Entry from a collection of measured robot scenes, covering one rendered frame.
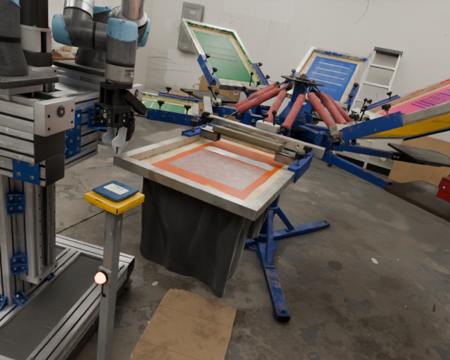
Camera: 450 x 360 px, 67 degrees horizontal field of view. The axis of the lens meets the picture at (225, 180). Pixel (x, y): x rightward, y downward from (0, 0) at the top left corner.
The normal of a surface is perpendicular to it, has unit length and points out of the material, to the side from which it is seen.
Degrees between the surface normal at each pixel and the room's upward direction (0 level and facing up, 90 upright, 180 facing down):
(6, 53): 72
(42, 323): 0
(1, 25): 90
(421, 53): 90
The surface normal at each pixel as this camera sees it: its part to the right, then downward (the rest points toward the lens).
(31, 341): 0.18, -0.91
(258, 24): -0.43, 0.27
